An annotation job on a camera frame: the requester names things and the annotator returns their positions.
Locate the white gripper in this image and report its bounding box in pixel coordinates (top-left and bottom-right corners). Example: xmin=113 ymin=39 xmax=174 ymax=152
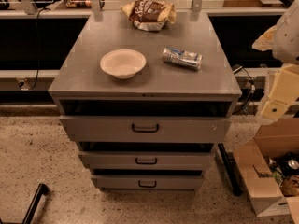
xmin=252 ymin=25 xmax=299 ymax=120

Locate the grey drawer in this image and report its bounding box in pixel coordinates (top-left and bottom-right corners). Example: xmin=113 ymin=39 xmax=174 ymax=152
xmin=78 ymin=151 xmax=212 ymax=170
xmin=91 ymin=175 xmax=204 ymax=190
xmin=60 ymin=116 xmax=231 ymax=143

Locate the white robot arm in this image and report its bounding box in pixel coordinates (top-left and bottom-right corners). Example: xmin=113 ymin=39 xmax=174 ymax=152
xmin=252 ymin=0 xmax=299 ymax=121

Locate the grey drawer cabinet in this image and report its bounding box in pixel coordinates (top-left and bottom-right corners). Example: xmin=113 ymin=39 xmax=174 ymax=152
xmin=49 ymin=11 xmax=241 ymax=178

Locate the grey top drawer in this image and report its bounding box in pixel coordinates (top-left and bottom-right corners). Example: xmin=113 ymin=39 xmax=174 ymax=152
xmin=60 ymin=116 xmax=231 ymax=143

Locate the grey bottom drawer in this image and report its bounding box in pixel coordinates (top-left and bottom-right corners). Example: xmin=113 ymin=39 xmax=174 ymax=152
xmin=91 ymin=175 xmax=204 ymax=190

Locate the crushed silver can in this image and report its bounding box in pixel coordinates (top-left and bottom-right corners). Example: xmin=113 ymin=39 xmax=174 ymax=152
xmin=162 ymin=47 xmax=203 ymax=70

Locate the brown chip bag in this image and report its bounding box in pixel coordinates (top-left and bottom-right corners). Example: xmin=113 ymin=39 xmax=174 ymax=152
xmin=121 ymin=0 xmax=177 ymax=32

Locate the cardboard box with trash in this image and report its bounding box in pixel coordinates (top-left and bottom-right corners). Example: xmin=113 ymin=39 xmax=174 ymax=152
xmin=233 ymin=118 xmax=299 ymax=224

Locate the white paper bowl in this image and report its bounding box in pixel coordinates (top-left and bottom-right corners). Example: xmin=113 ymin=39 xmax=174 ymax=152
xmin=99 ymin=49 xmax=146 ymax=79

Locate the black chair leg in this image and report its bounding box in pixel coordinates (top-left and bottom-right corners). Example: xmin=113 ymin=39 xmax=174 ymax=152
xmin=0 ymin=183 xmax=49 ymax=224

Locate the black cables right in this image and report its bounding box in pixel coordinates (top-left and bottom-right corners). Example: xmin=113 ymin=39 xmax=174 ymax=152
xmin=231 ymin=63 xmax=257 ymax=115

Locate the black cable left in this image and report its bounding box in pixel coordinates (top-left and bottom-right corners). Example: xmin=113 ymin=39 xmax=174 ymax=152
xmin=28 ymin=7 xmax=48 ymax=91

